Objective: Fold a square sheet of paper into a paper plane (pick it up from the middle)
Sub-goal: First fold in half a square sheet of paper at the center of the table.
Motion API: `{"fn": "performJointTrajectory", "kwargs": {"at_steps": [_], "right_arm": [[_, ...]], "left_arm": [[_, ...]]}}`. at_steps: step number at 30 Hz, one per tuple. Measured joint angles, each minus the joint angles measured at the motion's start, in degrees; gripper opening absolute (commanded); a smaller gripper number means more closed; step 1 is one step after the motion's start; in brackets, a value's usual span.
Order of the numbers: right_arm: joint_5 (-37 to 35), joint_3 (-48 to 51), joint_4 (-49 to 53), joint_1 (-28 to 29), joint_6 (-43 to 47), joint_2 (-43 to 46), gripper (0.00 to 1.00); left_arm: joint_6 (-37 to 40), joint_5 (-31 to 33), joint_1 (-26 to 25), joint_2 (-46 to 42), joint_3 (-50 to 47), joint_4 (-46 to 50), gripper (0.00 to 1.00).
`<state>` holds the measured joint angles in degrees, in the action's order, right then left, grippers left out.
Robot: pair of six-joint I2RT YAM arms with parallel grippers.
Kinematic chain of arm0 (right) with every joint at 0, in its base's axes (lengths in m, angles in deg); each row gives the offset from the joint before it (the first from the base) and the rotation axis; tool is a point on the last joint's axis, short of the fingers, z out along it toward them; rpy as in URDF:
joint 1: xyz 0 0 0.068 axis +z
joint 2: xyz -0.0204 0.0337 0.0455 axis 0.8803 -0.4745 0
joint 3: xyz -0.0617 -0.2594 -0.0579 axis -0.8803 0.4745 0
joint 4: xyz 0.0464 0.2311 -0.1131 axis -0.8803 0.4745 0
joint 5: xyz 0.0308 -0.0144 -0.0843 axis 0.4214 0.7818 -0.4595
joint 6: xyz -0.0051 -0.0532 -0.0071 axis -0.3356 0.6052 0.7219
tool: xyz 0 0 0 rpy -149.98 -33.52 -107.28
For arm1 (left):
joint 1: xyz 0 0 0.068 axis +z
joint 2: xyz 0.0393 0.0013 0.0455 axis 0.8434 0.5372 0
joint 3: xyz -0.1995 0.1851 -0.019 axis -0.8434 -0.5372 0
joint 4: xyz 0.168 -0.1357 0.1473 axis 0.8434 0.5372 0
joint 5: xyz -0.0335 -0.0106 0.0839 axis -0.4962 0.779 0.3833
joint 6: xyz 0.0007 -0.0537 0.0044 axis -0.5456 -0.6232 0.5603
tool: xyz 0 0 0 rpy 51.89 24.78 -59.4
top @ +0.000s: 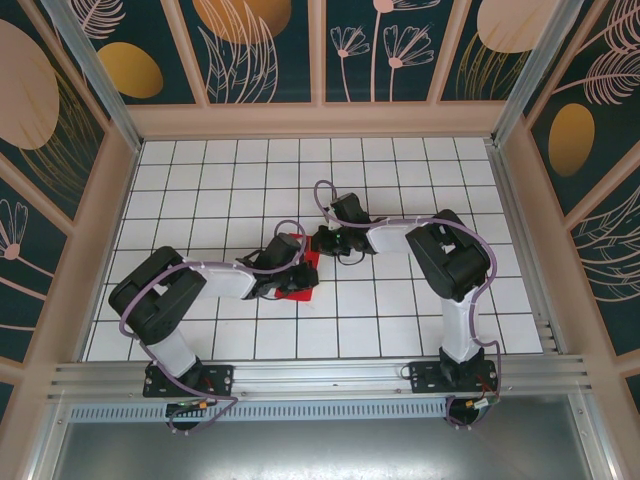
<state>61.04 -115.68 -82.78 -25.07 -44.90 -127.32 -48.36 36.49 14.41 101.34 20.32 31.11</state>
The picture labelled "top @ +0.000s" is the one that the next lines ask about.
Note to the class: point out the long aluminium mounting rail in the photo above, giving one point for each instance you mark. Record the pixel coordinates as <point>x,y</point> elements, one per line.
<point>320,375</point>

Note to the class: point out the small controller board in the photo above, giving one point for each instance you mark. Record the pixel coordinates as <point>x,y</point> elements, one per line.
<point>482,402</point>
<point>192,406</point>

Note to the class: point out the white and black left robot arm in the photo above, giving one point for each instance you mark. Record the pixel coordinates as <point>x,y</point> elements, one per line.
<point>175,350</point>

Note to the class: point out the aluminium side rail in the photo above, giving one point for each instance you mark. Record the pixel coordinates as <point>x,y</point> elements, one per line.
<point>525,250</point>

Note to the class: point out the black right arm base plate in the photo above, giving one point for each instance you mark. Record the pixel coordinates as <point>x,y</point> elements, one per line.
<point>425,377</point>

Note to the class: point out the red cloth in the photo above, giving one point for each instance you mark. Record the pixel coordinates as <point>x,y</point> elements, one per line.
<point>300,296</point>

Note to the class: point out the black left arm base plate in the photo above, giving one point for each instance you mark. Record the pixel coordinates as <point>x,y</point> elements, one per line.
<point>220,377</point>

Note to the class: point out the grey metal shelf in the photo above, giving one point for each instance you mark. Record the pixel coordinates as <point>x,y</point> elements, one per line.
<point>320,450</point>

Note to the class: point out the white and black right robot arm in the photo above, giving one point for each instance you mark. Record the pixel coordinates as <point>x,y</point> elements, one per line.
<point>460,335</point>

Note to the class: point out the aluminium corner post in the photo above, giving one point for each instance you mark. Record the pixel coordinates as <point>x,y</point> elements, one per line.
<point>540,75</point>
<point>95,75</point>

